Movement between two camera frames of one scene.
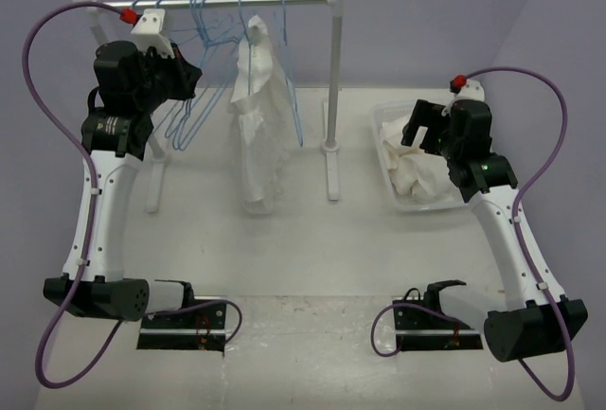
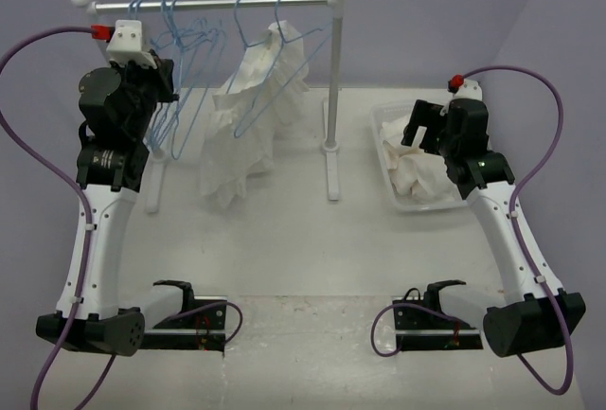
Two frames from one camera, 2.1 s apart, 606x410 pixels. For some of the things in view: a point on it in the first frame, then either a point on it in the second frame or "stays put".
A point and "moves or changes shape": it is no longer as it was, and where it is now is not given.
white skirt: x=418 y=176 stays put
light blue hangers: x=200 y=105 moves or changes shape
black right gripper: x=427 y=115 stays put
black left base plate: x=201 y=328 stays put
